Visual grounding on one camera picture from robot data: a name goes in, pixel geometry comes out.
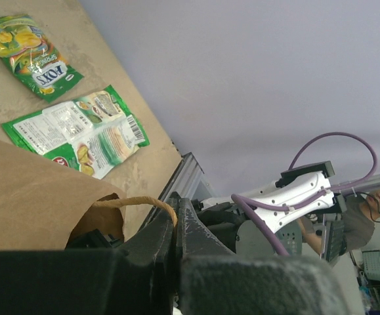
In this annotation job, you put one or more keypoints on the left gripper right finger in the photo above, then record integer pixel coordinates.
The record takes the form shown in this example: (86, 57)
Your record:
(213, 280)

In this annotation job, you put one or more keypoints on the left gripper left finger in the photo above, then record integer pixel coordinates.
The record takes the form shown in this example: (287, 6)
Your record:
(130, 279)

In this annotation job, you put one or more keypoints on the brown paper bag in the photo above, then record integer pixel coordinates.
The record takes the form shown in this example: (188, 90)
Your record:
(41, 202)

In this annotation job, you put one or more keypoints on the green white chips bag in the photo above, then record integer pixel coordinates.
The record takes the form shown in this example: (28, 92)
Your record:
(92, 134)

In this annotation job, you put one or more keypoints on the green Fox's candy bag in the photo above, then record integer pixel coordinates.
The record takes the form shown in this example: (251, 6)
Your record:
(33, 59)

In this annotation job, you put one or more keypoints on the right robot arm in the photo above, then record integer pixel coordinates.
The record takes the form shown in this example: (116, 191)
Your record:
(300, 191)

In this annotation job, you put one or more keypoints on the person in grey shirt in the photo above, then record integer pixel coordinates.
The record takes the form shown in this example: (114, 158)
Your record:
(363, 211)

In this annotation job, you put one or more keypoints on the aluminium table frame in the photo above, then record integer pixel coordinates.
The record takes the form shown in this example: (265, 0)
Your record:
(189, 181)

